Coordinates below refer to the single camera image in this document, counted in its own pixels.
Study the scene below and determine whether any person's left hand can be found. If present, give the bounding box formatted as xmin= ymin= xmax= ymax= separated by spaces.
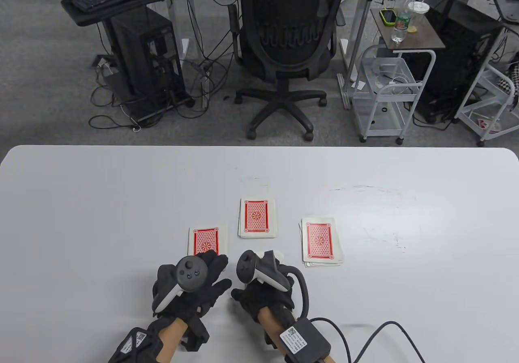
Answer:
xmin=152 ymin=250 xmax=232 ymax=352

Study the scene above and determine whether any person's right hand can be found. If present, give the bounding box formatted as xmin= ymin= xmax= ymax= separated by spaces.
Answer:
xmin=231 ymin=277 xmax=296 ymax=324

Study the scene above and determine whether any pile of dealt playing cards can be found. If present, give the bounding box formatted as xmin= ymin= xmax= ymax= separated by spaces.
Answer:
xmin=299 ymin=217 xmax=344 ymax=267
xmin=188 ymin=225 xmax=228 ymax=258
xmin=253 ymin=251 xmax=285 ymax=264
xmin=238 ymin=198 xmax=278 ymax=239

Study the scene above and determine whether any person's right forearm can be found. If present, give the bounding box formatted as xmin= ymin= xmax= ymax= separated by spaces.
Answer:
xmin=259 ymin=306 xmax=335 ymax=363

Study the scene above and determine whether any person's left forearm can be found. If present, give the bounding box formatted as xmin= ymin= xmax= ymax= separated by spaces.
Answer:
xmin=156 ymin=318 xmax=189 ymax=363

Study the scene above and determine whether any white VR controller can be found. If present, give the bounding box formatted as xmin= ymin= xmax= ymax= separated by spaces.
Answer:
xmin=236 ymin=250 xmax=295 ymax=293
xmin=153 ymin=256 xmax=208 ymax=313

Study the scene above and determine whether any black mesh office chair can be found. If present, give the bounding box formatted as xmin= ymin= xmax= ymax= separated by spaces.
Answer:
xmin=229 ymin=0 xmax=351 ymax=141

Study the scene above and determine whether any black computer tower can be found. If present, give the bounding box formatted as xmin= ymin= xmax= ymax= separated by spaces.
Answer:
xmin=109 ymin=6 xmax=188 ymax=110

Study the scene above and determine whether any grey floor power socket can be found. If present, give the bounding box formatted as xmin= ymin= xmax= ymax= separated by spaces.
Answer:
xmin=95 ymin=55 xmax=118 ymax=76

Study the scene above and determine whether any white red-print packet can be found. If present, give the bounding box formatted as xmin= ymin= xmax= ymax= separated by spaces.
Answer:
xmin=476 ymin=118 xmax=502 ymax=133

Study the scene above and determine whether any clear bottle green label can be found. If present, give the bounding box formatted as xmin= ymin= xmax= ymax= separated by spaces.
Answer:
xmin=390 ymin=0 xmax=417 ymax=43

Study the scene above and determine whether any brown top side table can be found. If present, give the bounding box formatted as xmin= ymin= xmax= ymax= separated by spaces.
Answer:
xmin=370 ymin=4 xmax=446 ymax=120

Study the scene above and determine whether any black white checkered cloth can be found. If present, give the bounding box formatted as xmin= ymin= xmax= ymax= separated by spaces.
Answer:
xmin=497 ymin=61 xmax=519 ymax=98

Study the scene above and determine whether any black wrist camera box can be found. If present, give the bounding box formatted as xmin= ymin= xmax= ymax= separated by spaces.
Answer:
xmin=109 ymin=327 xmax=163 ymax=363
xmin=279 ymin=318 xmax=331 ymax=363

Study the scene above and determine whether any black camera cable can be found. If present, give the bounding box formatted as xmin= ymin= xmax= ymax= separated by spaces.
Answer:
xmin=311 ymin=318 xmax=427 ymax=363

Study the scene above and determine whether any white wire rolling cart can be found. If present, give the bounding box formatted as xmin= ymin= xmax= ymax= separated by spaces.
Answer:
xmin=351 ymin=45 xmax=426 ymax=145
xmin=454 ymin=27 xmax=519 ymax=148

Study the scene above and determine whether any aluminium frame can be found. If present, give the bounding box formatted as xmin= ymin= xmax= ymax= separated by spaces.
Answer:
xmin=337 ymin=0 xmax=380 ymax=110

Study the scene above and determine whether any tangle of black floor cables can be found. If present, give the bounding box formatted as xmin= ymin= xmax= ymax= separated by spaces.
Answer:
xmin=88 ymin=0 xmax=229 ymax=132

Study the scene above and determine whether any white charger with cable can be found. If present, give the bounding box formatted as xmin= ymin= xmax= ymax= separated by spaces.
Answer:
xmin=375 ymin=65 xmax=420 ymax=96

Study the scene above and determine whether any white desk leg frame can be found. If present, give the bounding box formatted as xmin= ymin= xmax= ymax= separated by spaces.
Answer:
xmin=167 ymin=0 xmax=211 ymax=110

